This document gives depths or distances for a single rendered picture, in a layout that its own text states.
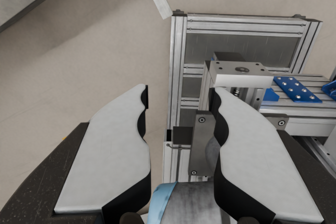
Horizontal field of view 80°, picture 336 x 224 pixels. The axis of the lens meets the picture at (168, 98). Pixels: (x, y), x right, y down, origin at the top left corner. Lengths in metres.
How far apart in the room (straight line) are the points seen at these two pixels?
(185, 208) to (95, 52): 1.36
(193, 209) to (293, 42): 1.22
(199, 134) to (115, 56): 1.16
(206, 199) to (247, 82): 0.27
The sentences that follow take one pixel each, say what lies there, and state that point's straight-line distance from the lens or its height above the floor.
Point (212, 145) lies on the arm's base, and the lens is 0.52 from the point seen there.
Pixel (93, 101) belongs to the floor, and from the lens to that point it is 1.82.
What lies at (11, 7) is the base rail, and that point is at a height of 0.70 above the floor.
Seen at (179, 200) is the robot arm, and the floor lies 1.21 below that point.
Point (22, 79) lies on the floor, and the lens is 1.99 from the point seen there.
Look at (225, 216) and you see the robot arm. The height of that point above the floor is 1.23.
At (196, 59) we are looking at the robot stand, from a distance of 1.31.
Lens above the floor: 1.43
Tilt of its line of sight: 59 degrees down
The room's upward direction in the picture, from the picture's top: 178 degrees counter-clockwise
